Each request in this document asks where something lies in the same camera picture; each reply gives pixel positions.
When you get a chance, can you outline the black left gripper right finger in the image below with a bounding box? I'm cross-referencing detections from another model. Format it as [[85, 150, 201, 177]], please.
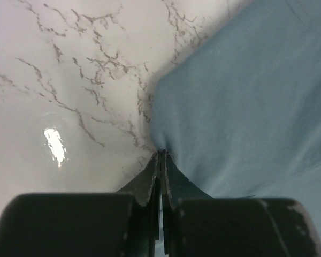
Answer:
[[160, 151, 321, 256]]

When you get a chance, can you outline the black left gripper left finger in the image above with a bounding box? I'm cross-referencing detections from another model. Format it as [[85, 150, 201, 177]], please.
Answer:
[[0, 153, 160, 256]]

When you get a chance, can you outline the blue-grey t-shirt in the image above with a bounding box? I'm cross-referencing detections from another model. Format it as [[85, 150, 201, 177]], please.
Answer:
[[150, 1, 321, 238]]

